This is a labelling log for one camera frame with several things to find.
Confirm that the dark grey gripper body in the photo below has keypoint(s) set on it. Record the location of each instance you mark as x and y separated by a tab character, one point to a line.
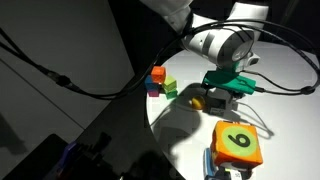
220	98

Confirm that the large orange number dice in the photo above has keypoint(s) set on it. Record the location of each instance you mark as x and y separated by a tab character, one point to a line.
237	143

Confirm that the small light green block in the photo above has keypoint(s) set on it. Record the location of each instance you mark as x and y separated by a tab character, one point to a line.
170	84

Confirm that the small magenta block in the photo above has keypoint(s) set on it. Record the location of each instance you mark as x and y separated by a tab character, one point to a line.
153	93

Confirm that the yellow ball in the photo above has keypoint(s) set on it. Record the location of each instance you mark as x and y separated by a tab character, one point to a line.
198	103

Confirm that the small blue block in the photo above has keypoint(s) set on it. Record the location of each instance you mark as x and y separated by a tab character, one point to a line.
149	83

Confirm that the small dark green block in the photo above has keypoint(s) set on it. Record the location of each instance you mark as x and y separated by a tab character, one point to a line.
172	95

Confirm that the small orange block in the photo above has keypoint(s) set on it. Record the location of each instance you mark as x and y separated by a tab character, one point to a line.
158	74

